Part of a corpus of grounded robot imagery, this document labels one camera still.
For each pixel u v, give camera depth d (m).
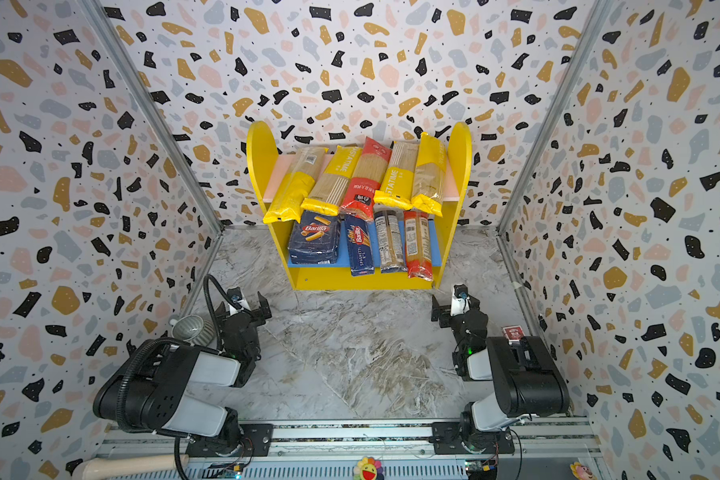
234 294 0.75
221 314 0.82
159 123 0.88
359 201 0.67
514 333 0.92
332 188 0.71
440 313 0.83
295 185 0.71
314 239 0.92
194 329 0.92
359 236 0.95
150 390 0.44
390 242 0.95
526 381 0.45
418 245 0.94
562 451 0.74
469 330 0.69
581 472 0.69
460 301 0.79
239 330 0.68
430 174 0.74
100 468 0.67
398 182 0.73
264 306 0.84
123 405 0.40
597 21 0.72
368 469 0.69
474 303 0.84
